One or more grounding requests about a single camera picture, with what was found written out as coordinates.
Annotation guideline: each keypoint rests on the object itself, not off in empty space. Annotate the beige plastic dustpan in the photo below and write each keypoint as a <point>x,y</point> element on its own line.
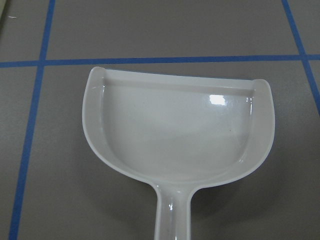
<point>178,134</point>

